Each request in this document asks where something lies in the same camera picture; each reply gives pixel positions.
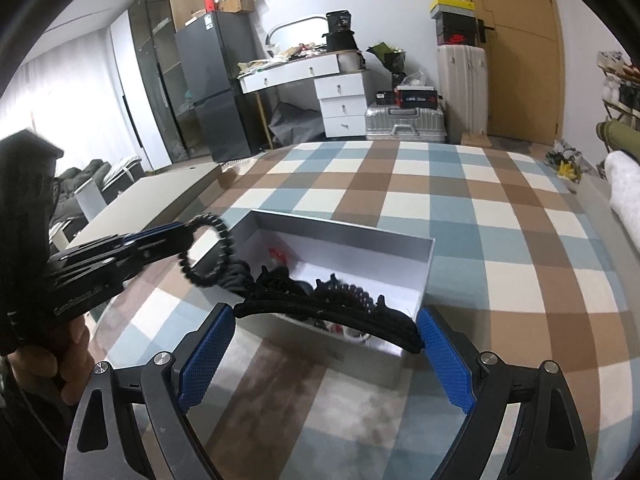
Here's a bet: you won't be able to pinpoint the black hair claw clip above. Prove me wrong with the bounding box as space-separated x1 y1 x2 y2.
233 295 424 354

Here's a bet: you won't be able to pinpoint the white rolled blanket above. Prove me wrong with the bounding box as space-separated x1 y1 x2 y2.
604 151 640 248

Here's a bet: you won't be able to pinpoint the plaid bed blanket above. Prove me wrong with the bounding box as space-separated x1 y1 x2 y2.
89 138 640 480

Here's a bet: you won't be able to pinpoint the olive green rolled blanket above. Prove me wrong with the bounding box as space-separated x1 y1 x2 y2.
596 120 640 158

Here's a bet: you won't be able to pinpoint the beige bed frame board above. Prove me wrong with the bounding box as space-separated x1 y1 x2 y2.
68 162 221 248

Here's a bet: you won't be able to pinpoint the left hand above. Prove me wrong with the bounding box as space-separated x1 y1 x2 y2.
8 316 96 406

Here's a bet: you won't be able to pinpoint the black red box on suitcase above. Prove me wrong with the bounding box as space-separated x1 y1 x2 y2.
375 86 439 110

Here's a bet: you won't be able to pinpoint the wooden door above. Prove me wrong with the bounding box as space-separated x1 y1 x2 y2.
469 0 564 145

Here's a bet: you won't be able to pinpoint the black bead bracelet red charm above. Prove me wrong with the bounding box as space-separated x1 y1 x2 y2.
311 273 373 344

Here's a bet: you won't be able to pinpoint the dark grey refrigerator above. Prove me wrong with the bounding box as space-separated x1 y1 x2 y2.
176 11 266 162

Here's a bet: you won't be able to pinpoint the stacked shoe boxes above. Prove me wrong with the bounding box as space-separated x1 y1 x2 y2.
430 0 477 47

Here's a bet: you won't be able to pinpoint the cardboard box on fridge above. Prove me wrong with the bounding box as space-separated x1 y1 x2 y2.
217 0 255 13

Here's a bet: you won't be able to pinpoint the shoe rack with shoes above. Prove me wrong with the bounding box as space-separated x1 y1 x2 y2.
597 51 639 128

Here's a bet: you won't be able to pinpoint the grey cardboard box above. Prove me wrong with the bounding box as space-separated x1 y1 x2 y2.
214 208 436 359

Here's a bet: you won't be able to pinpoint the green flower bouquet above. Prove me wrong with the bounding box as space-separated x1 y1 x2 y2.
367 41 407 89

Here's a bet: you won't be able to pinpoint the silver suitcase lying flat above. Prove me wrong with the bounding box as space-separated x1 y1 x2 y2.
364 105 447 143

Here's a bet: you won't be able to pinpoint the black items inside box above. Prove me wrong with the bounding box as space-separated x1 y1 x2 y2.
224 259 377 346

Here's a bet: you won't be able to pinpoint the black bag on desk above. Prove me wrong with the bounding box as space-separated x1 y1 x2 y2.
323 10 358 52

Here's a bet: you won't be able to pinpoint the glass door cabinet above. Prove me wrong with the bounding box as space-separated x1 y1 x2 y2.
128 0 208 164

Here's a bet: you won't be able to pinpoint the white upright suitcase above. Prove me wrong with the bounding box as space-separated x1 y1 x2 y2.
437 44 489 144

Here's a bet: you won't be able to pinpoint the white desk with drawers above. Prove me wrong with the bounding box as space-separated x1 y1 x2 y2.
239 50 374 146

